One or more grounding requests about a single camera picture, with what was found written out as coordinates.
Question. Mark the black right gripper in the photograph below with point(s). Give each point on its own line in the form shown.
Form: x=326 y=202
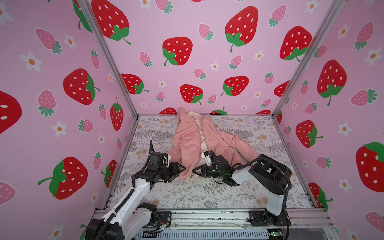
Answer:
x=203 y=170

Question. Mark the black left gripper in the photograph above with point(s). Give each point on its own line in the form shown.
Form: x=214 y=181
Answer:
x=175 y=170

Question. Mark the pink Snoopy hooded jacket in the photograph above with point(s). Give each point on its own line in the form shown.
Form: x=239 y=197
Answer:
x=196 y=134

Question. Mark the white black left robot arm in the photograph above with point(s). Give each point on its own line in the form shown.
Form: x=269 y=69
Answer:
x=129 y=215

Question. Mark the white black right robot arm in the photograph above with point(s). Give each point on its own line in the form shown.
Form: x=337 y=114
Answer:
x=274 y=176

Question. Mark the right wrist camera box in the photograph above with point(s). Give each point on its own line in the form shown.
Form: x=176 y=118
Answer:
x=206 y=156

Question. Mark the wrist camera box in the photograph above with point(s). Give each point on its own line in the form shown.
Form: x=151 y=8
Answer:
x=206 y=156
x=158 y=160

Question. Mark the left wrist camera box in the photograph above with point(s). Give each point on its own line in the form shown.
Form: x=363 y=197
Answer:
x=158 y=160

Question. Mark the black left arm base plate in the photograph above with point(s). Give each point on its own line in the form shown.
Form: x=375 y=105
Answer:
x=160 y=219

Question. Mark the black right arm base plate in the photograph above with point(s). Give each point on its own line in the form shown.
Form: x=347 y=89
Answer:
x=267 y=219

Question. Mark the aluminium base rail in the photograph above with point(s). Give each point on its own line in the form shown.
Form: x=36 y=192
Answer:
x=232 y=224

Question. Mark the aluminium frame corner post left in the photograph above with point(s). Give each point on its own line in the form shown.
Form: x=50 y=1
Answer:
x=108 y=22

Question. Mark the aluminium frame corner post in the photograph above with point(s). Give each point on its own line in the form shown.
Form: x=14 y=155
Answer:
x=325 y=25
x=108 y=22

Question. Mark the aluminium frame corner post right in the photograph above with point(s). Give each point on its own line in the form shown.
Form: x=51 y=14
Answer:
x=325 y=25

